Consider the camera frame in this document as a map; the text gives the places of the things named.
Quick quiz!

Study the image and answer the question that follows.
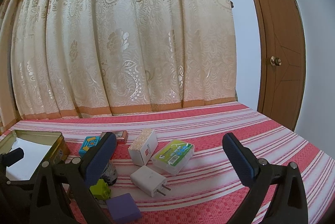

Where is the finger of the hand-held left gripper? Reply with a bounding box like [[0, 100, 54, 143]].
[[0, 148, 24, 169]]

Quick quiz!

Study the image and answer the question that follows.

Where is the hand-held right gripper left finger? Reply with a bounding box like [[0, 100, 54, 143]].
[[31, 132, 117, 224]]

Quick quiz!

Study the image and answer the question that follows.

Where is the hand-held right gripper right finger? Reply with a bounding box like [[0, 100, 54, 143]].
[[222, 132, 309, 224]]

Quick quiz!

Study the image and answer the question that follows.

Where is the small black jar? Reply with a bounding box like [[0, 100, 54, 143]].
[[101, 160, 117, 186]]

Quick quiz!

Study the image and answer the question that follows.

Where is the metal tin box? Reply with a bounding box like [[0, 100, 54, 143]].
[[0, 129, 71, 188]]

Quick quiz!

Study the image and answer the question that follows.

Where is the blue printed toy brick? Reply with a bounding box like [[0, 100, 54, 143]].
[[79, 136, 102, 156]]

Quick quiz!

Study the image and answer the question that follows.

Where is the small pink box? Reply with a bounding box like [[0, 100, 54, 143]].
[[100, 131, 129, 145]]

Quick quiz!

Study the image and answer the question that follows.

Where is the green toy brick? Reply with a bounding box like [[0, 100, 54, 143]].
[[90, 179, 112, 201]]

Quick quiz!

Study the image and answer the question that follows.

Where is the white box with beige top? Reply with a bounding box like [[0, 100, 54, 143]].
[[128, 128, 158, 165]]

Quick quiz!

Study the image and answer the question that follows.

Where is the white charger plug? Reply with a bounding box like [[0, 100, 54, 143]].
[[130, 165, 171, 198]]

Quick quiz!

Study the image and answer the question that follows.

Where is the purple block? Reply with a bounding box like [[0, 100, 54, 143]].
[[106, 193, 142, 222]]

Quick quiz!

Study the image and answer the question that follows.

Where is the green label floss pick box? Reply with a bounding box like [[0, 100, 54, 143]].
[[151, 139, 196, 175]]

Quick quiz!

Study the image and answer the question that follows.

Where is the red striped bed sheet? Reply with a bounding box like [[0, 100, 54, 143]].
[[0, 101, 335, 224]]

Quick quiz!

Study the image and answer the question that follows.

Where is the brown wooden door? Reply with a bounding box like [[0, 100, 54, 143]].
[[236, 0, 307, 133]]

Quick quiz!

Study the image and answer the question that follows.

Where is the cream floral curtain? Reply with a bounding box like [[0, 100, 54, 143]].
[[0, 0, 237, 133]]

